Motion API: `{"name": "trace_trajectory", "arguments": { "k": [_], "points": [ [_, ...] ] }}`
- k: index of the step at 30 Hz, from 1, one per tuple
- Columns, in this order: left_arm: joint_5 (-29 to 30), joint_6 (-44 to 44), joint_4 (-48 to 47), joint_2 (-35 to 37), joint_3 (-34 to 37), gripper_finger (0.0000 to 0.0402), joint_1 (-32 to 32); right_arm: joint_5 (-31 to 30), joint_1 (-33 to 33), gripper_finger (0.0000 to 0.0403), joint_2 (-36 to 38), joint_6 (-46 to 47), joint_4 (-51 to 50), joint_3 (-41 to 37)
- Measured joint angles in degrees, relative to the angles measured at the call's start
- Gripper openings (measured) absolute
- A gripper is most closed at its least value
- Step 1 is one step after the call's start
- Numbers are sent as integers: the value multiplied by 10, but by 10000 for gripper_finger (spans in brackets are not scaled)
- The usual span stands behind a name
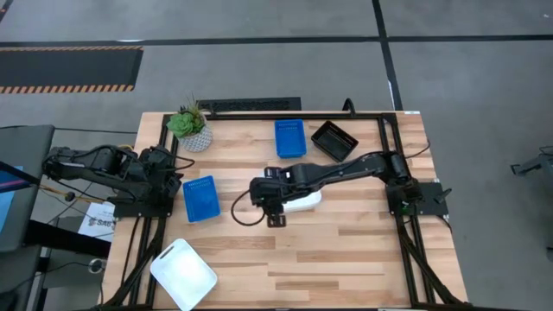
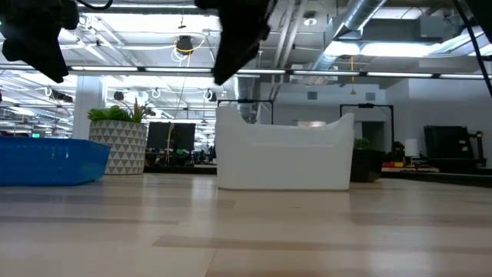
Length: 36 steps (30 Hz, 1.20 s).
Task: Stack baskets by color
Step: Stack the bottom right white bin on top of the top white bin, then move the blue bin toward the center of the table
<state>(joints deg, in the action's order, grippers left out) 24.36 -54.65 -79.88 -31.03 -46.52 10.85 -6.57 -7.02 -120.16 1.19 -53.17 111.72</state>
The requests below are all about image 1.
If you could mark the grey side desk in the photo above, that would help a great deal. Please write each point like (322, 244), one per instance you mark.
(21, 147)

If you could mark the black camera mast hook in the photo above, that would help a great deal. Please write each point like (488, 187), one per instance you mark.
(349, 105)

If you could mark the green succulent plant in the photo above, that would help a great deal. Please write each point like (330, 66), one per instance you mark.
(186, 123)

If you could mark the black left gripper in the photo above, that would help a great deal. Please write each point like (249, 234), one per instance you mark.
(160, 166)

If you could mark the black aluminium table frame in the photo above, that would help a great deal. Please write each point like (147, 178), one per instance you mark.
(281, 116)

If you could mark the black hazard-striped floor mat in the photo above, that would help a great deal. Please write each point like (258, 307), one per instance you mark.
(65, 69)

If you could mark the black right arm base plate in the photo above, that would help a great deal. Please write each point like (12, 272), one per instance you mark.
(427, 198)

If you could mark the white printed paper sheet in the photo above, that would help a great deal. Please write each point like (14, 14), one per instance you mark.
(100, 222)

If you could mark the black plastic basket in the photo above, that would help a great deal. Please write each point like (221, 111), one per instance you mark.
(325, 152)
(334, 140)

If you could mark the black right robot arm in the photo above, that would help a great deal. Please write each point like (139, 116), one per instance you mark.
(345, 168)

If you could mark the white triangle-patterned plant pot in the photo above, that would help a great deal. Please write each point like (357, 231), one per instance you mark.
(198, 142)

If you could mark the black floor vent grille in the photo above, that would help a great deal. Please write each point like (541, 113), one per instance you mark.
(248, 104)

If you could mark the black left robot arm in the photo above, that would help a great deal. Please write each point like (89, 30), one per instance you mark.
(95, 163)

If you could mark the grey tripod leg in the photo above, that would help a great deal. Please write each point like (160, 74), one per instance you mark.
(533, 163)

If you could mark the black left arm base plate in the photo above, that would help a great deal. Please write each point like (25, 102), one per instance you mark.
(138, 210)

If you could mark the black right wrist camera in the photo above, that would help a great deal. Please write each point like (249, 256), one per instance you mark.
(272, 173)

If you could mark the blue plastic basket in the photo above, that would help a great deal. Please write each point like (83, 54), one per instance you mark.
(290, 139)
(201, 198)

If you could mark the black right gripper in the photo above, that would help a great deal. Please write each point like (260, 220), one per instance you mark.
(270, 194)

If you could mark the white plastic basket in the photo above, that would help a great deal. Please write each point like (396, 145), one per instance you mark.
(309, 202)
(183, 274)

